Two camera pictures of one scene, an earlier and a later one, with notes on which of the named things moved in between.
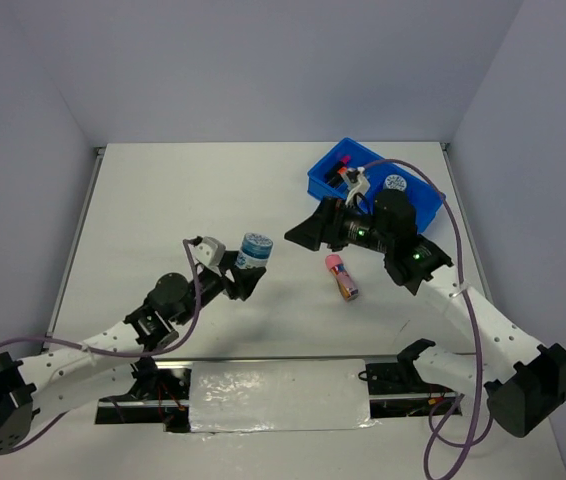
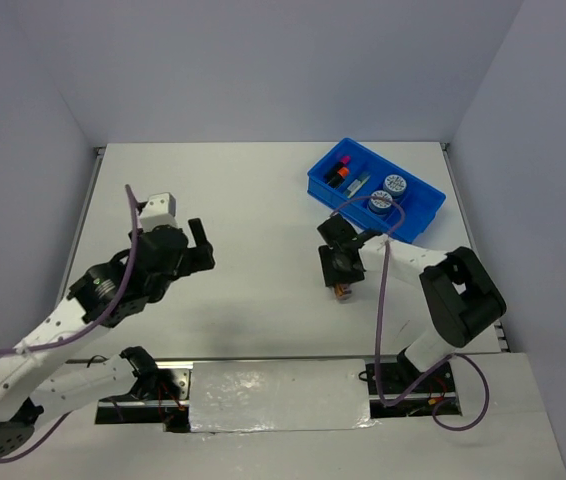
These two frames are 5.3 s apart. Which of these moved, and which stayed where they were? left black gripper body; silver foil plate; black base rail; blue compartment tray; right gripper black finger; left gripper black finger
Moved: left black gripper body; left gripper black finger; right gripper black finger
Stayed: black base rail; blue compartment tray; silver foil plate
